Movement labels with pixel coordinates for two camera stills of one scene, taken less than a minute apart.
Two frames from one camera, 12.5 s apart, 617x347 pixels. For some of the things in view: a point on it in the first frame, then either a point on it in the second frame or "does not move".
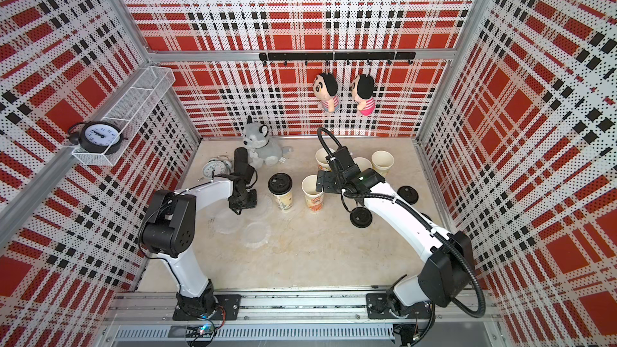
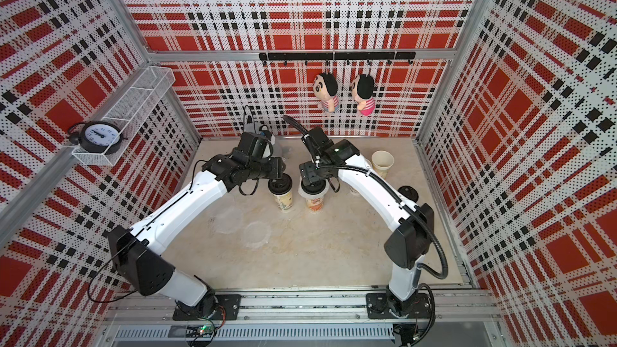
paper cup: x=382 y=161 does not move
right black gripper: x=329 y=176 -> x=309 y=173
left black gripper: x=252 y=204 -> x=276 y=167
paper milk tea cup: x=285 y=201 does not move
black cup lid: x=279 y=183 does not move
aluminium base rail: x=145 y=319 does not move
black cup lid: x=361 y=217 -> x=315 y=188
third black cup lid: x=408 y=193 does not move
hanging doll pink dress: x=362 y=92 does not move
